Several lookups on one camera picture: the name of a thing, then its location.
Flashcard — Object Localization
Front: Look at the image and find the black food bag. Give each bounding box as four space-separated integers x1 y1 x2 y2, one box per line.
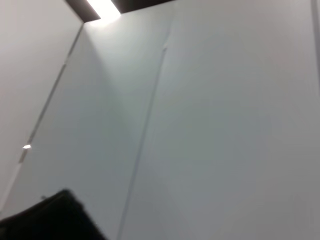
0 188 109 240

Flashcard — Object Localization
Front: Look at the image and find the ceiling light strip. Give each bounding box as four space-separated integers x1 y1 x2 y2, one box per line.
86 0 122 20

